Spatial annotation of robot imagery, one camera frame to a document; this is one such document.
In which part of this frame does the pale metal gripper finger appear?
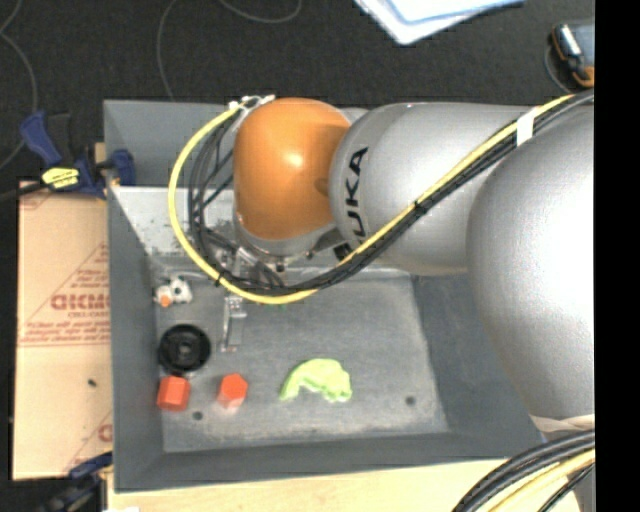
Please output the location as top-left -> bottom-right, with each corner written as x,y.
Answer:
221,298 -> 234,354
231,296 -> 248,350

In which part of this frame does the orange-red hexagonal block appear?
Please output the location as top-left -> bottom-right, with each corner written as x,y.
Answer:
155,375 -> 193,413
216,373 -> 250,409

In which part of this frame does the white and orange toy animal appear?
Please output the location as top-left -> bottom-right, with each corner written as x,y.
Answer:
153,273 -> 194,308

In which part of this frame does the light green toy lettuce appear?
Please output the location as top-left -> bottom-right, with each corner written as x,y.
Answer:
277,358 -> 354,404

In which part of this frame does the grey metal bin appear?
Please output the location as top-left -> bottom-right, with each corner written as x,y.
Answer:
102,98 -> 547,491

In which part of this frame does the brown cardboard board, red print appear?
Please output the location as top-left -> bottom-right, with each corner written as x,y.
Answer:
11,181 -> 114,481

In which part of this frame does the black round ring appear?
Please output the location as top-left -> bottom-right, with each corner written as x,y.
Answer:
157,324 -> 213,376

